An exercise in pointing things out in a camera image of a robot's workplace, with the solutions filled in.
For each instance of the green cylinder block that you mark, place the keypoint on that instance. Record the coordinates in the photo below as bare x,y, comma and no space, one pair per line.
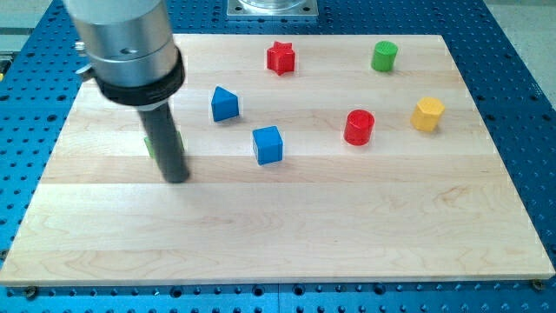
384,56

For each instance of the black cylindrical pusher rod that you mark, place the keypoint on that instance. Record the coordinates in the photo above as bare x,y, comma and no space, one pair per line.
165,142

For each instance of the red cylinder block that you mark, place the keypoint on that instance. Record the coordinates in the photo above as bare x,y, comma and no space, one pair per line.
359,127

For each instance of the wooden board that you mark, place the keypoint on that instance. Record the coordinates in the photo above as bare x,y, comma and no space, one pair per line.
409,205

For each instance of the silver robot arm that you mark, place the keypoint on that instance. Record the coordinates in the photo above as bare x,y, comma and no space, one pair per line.
135,62

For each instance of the blue cube block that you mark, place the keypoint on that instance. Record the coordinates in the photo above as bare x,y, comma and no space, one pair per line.
267,145

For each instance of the red star block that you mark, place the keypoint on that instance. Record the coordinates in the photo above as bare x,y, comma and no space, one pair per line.
281,58

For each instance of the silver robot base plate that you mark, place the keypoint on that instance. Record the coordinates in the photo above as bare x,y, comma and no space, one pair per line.
272,8

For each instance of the blue triangle block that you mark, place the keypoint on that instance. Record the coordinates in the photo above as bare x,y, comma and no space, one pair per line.
224,104

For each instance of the green star block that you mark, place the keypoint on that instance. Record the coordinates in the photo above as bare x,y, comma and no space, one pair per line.
151,150

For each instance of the yellow hexagon block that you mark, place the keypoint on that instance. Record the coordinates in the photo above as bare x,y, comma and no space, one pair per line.
427,114

